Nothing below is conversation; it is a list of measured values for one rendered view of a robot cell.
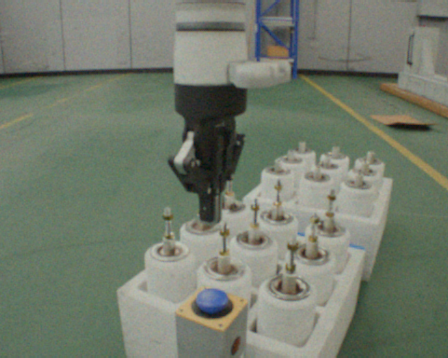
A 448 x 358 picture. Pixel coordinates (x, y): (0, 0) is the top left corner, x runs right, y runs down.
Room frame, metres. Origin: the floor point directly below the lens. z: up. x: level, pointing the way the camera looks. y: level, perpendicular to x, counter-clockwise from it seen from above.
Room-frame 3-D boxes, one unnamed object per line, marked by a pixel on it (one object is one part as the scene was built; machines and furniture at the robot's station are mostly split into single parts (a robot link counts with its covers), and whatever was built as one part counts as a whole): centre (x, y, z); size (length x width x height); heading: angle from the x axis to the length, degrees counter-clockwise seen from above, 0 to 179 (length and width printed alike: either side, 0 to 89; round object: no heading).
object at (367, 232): (1.17, -0.34, 0.09); 0.39 x 0.39 x 0.18; 62
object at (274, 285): (0.55, -0.12, 0.25); 0.08 x 0.08 x 0.01
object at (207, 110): (0.42, 0.01, 0.55); 0.08 x 0.08 x 0.09
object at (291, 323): (0.55, -0.12, 0.16); 0.10 x 0.10 x 0.18
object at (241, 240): (0.71, -0.07, 0.25); 0.08 x 0.08 x 0.01
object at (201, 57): (0.41, -0.01, 0.62); 0.11 x 0.09 x 0.06; 60
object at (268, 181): (1.12, -0.18, 0.16); 0.10 x 0.10 x 0.18
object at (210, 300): (0.42, 0.01, 0.32); 0.04 x 0.04 x 0.02
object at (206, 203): (0.41, 0.01, 0.46); 0.03 x 0.01 x 0.05; 150
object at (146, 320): (0.71, -0.07, 0.09); 0.39 x 0.39 x 0.18; 60
